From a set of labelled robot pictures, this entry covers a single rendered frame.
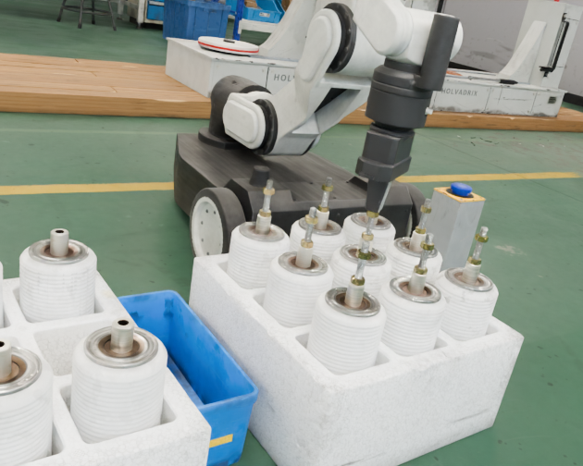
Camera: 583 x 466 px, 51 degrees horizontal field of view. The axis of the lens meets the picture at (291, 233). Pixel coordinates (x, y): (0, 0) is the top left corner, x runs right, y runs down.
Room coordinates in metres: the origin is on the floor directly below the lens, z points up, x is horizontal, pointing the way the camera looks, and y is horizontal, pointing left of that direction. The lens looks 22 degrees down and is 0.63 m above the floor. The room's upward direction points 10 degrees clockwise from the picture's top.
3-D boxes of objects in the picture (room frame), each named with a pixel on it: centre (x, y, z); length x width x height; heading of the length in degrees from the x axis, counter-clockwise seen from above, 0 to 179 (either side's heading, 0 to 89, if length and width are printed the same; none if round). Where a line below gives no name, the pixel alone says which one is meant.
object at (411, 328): (0.80, -0.19, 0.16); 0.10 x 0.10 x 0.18
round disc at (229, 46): (3.15, 0.47, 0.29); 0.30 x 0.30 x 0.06
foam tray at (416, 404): (0.90, -0.12, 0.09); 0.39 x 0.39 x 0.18; 38
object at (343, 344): (0.73, -0.10, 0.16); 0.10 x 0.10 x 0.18
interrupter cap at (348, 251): (0.90, -0.12, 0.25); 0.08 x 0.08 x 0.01
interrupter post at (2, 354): (0.47, 0.25, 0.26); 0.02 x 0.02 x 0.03
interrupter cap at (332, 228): (0.99, -0.05, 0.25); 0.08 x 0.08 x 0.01
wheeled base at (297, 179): (1.59, 0.08, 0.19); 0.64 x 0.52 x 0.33; 35
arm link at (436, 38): (0.89, -0.13, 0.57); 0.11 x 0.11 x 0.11; 36
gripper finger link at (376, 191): (0.89, -0.11, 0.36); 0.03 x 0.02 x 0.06; 66
